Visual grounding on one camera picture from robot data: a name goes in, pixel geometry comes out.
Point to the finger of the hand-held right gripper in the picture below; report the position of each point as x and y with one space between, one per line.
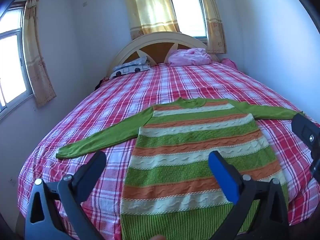
306 130

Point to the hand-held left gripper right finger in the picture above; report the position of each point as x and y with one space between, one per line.
222 177

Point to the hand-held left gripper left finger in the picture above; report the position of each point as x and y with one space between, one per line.
96 165

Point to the green orange striped knit sweater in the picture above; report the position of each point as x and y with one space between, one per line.
200 150

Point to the red plaid bed sheet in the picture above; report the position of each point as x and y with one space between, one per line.
120 100

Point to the dark cloth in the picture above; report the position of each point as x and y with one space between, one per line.
101 83

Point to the pink pillow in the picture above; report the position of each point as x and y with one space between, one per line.
188 56
230 62

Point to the white car print pillow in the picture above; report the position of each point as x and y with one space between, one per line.
130 68

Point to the yellow side window curtain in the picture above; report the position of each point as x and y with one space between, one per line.
36 55

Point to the side window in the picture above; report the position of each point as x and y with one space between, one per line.
12 67

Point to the cream wooden bed headboard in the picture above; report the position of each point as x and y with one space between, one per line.
152 48

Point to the yellow narrow headboard window curtain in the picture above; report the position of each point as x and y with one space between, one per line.
212 17

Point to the headboard window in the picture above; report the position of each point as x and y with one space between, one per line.
188 15

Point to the yellow wide headboard window curtain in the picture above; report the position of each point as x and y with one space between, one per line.
150 7

